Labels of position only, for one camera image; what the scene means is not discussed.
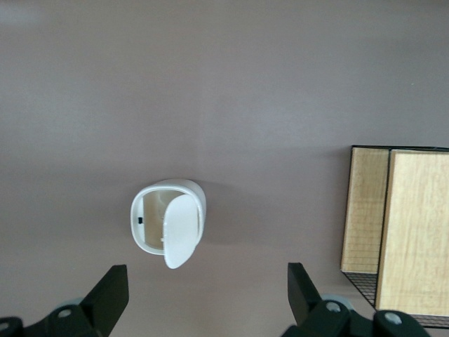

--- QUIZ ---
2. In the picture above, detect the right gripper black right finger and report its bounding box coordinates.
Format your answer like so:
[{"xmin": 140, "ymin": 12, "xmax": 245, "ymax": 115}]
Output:
[{"xmin": 283, "ymin": 262, "xmax": 427, "ymax": 337}]

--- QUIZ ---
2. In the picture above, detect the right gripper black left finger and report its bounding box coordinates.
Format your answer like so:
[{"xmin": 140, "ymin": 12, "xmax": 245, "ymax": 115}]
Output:
[{"xmin": 0, "ymin": 264, "xmax": 130, "ymax": 337}]

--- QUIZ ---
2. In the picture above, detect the white trash can with lid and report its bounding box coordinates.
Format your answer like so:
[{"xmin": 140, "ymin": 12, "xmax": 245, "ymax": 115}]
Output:
[{"xmin": 130, "ymin": 178, "xmax": 208, "ymax": 270}]

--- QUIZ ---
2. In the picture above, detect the brown table cover sheet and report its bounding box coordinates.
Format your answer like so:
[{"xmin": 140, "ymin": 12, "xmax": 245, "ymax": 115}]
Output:
[{"xmin": 0, "ymin": 0, "xmax": 449, "ymax": 337}]

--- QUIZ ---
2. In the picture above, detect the wooden shelf black wire frame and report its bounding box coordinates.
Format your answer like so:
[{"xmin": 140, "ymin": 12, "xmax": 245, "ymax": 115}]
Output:
[{"xmin": 340, "ymin": 144, "xmax": 449, "ymax": 329}]

